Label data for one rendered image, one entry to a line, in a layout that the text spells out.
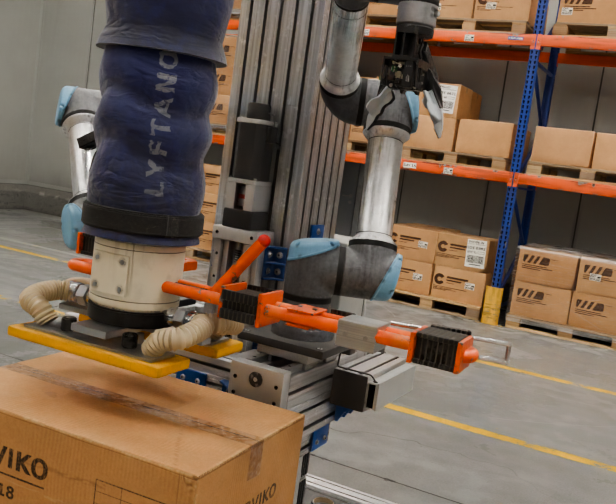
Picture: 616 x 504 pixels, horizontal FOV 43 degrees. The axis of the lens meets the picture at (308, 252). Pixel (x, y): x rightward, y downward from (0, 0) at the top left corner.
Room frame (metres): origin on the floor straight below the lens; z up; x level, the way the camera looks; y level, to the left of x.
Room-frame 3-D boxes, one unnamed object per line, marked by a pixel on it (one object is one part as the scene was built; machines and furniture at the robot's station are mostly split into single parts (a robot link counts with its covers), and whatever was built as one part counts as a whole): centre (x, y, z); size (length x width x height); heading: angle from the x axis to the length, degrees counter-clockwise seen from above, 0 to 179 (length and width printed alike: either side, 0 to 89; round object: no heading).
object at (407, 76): (1.51, -0.14, 1.66); 0.09 x 0.08 x 0.12; 154
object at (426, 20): (1.51, -0.15, 1.74); 0.08 x 0.08 x 0.05
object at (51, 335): (1.38, 0.36, 1.08); 0.34 x 0.10 x 0.05; 66
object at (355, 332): (1.27, -0.11, 1.18); 0.07 x 0.07 x 0.04; 66
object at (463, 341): (1.21, -0.23, 1.18); 0.08 x 0.07 x 0.05; 66
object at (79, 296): (1.46, 0.32, 1.12); 0.34 x 0.25 x 0.06; 66
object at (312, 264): (1.82, -0.02, 1.20); 0.13 x 0.12 x 0.14; 90
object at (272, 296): (1.36, 0.09, 1.18); 0.10 x 0.08 x 0.06; 156
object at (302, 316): (1.49, 0.09, 1.18); 0.93 x 0.30 x 0.04; 66
